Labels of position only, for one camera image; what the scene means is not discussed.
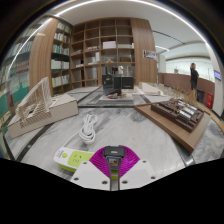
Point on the curved wooden slat bench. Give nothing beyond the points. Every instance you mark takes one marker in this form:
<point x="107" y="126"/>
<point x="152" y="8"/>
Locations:
<point x="215" y="116"/>

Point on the dark bin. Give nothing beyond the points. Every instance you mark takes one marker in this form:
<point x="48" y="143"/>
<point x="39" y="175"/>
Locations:
<point x="200" y="95"/>

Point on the person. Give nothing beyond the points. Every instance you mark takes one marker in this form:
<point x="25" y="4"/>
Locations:
<point x="194" y="76"/>

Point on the low white building model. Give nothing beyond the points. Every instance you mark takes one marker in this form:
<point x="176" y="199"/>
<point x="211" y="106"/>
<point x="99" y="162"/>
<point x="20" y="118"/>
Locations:
<point x="149" y="88"/>

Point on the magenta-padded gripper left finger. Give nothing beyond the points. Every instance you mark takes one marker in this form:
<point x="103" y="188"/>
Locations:
<point x="87" y="175"/>

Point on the small dark charger block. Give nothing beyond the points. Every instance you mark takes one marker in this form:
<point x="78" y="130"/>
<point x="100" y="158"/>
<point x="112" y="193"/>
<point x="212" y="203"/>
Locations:
<point x="114" y="156"/>

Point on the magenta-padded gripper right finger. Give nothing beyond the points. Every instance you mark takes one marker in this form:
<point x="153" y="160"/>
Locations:
<point x="138" y="173"/>

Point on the bookshelf with colourful books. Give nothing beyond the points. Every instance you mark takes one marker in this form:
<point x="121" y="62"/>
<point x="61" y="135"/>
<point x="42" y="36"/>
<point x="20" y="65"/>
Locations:
<point x="15" y="80"/>

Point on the white slatted architectural model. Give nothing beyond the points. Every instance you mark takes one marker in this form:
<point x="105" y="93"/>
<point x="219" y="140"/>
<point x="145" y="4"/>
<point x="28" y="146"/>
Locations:
<point x="40" y="106"/>

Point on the wooden shelf unit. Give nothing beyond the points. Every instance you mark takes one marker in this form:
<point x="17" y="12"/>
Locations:
<point x="96" y="50"/>

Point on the red bin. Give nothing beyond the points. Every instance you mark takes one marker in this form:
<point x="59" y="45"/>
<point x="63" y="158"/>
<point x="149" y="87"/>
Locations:
<point x="209" y="100"/>

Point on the wall poster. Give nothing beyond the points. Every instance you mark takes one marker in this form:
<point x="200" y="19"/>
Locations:
<point x="150" y="54"/>

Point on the green and white power strip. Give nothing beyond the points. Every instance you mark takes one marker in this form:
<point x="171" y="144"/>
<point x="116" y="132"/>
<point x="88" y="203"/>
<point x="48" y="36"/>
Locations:
<point x="73" y="158"/>

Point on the brown model on wooden board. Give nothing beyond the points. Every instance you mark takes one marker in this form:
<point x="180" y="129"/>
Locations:
<point x="176" y="116"/>

